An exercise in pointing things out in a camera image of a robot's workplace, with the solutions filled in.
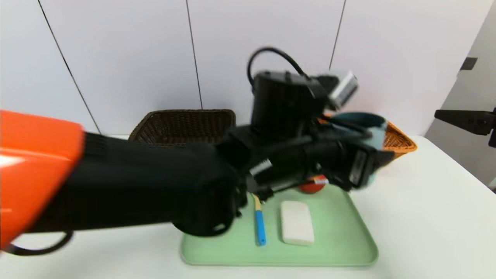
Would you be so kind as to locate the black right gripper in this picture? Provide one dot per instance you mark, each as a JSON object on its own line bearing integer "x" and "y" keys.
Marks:
{"x": 493, "y": 128}

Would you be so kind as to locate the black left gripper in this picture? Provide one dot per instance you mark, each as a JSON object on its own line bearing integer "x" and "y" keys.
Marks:
{"x": 358, "y": 167}

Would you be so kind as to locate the blue-grey plastic cup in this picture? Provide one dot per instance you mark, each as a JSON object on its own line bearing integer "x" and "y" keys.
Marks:
{"x": 379, "y": 135}

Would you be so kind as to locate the white soap bar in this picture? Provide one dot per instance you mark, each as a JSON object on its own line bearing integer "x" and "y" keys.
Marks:
{"x": 297, "y": 223}

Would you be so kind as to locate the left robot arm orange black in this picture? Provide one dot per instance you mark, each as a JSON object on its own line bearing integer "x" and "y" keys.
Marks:
{"x": 135, "y": 186}

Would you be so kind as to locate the orange wicker basket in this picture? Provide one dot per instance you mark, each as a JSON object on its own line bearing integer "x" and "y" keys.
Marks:
{"x": 401, "y": 143}

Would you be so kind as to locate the dark brown wicker basket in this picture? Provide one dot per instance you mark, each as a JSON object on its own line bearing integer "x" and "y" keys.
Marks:
{"x": 182, "y": 124}

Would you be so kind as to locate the red apple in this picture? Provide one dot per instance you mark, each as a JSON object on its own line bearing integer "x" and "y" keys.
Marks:
{"x": 310, "y": 189}

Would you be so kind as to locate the green plastic tray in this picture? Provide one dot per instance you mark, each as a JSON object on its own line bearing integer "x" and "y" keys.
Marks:
{"x": 333, "y": 240}

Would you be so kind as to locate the black wall bracket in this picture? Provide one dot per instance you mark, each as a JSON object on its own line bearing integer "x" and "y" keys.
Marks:
{"x": 469, "y": 64}

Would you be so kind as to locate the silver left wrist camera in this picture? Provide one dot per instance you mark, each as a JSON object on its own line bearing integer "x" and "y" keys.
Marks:
{"x": 345, "y": 89}

